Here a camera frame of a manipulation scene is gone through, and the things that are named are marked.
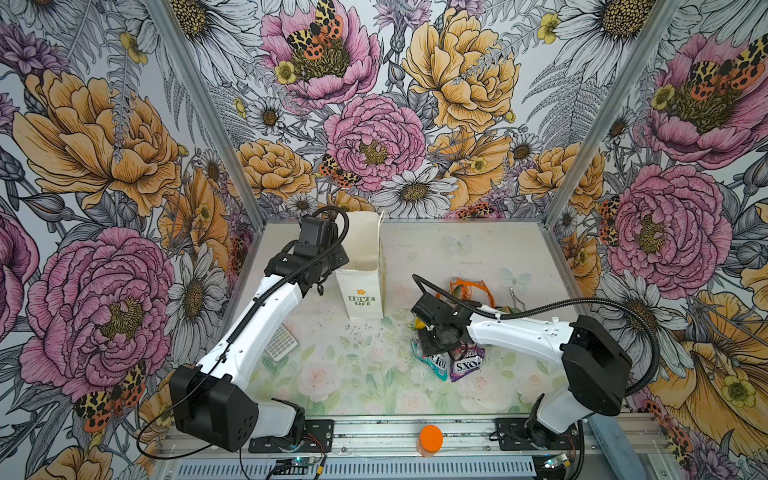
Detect teal Fox's candy bag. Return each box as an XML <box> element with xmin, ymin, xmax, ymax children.
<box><xmin>411</xmin><ymin>337</ymin><xmax>450</xmax><ymax>381</ymax></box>

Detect purple Fox's candy bag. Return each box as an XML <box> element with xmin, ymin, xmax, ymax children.
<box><xmin>449</xmin><ymin>343</ymin><xmax>486</xmax><ymax>382</ymax></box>

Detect white paper bag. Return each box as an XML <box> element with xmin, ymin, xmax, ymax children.
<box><xmin>335</xmin><ymin>211</ymin><xmax>384</xmax><ymax>320</ymax></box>

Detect green snack packet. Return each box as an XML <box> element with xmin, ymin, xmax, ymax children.
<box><xmin>496</xmin><ymin>306</ymin><xmax>522</xmax><ymax>314</ymax></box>

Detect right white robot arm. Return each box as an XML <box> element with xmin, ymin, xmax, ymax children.
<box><xmin>411</xmin><ymin>293</ymin><xmax>632</xmax><ymax>448</ymax></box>

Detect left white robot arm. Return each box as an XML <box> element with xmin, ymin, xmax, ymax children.
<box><xmin>168</xmin><ymin>207</ymin><xmax>351</xmax><ymax>452</ymax></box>

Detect orange snack packet rear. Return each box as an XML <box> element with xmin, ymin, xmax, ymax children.
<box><xmin>449</xmin><ymin>278</ymin><xmax>495</xmax><ymax>308</ymax></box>

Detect white calculator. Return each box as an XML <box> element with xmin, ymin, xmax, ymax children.
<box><xmin>265</xmin><ymin>325</ymin><xmax>299</xmax><ymax>362</ymax></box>

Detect orange round button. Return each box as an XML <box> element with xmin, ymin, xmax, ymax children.
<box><xmin>418</xmin><ymin>425</ymin><xmax>444</xmax><ymax>457</ymax></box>

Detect right green circuit board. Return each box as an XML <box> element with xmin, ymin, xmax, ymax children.
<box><xmin>542</xmin><ymin>453</ymin><xmax>570</xmax><ymax>469</ymax></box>

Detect green circuit board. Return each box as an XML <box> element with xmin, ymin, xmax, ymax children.
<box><xmin>542</xmin><ymin>453</ymin><xmax>570</xmax><ymax>469</ymax></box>
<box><xmin>275</xmin><ymin>456</ymin><xmax>321</xmax><ymax>470</ymax></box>

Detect grey blue padded object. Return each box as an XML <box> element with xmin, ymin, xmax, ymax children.
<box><xmin>588</xmin><ymin>414</ymin><xmax>645</xmax><ymax>479</ymax></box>

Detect left green circuit board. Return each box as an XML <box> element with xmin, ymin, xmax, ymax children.
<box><xmin>275</xmin><ymin>456</ymin><xmax>321</xmax><ymax>470</ymax></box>

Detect left black cable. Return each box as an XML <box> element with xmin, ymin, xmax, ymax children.
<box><xmin>135</xmin><ymin>205</ymin><xmax>351</xmax><ymax>461</ymax></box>

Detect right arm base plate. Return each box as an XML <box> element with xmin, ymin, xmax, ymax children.
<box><xmin>489</xmin><ymin>417</ymin><xmax>583</xmax><ymax>452</ymax></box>

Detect aluminium front rail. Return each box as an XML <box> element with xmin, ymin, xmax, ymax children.
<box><xmin>157</xmin><ymin>415</ymin><xmax>667</xmax><ymax>460</ymax></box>

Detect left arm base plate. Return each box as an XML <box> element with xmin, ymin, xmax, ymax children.
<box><xmin>248</xmin><ymin>419</ymin><xmax>335</xmax><ymax>454</ymax></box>

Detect right black corrugated cable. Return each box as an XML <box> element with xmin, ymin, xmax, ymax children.
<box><xmin>411</xmin><ymin>274</ymin><xmax>661</xmax><ymax>397</ymax></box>

